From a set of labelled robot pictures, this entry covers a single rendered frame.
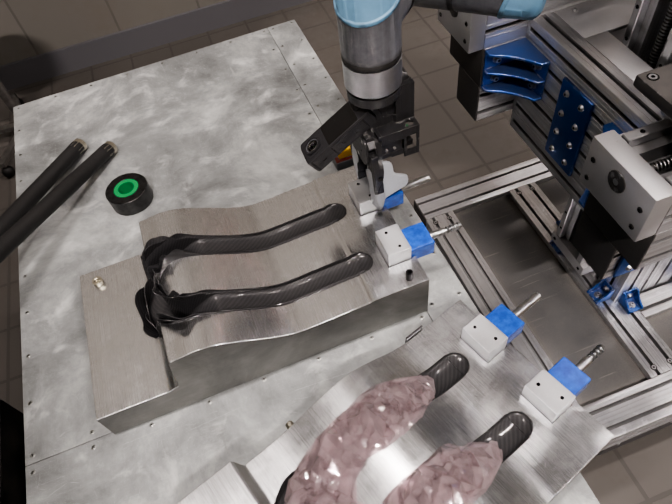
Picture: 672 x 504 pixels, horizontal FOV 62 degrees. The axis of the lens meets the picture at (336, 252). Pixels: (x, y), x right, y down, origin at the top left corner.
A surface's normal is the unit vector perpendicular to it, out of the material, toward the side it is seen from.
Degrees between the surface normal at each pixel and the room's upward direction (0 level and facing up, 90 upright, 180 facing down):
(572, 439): 0
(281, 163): 0
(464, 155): 0
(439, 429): 28
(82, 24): 90
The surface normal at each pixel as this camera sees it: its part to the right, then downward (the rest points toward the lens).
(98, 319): -0.11, -0.58
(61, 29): 0.33, 0.74
